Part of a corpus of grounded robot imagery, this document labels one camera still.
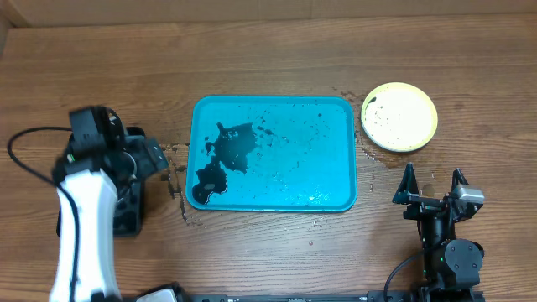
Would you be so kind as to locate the blue plastic tray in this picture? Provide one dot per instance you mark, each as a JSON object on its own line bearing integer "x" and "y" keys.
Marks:
{"x": 272, "y": 153}

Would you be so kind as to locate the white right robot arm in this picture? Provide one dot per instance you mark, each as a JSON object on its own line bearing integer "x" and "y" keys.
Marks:
{"x": 451, "y": 265}

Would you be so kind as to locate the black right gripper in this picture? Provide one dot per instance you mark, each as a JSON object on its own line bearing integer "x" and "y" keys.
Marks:
{"x": 430, "y": 200}

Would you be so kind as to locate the cardboard backdrop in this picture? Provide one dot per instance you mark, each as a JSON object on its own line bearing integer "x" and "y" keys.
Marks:
{"x": 61, "y": 13}

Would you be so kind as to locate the black water tray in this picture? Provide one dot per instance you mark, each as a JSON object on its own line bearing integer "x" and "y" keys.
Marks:
{"x": 87, "y": 152}

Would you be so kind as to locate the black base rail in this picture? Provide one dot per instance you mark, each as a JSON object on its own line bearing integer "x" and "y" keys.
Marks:
{"x": 173, "y": 292}

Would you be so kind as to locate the yellow-rimmed plate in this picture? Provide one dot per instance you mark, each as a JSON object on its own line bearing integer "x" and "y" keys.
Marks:
{"x": 399, "y": 117}

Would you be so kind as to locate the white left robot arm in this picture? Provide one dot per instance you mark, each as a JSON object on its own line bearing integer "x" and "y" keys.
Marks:
{"x": 86, "y": 261}

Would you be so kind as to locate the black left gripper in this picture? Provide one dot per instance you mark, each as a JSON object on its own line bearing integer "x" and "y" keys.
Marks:
{"x": 148, "y": 164}

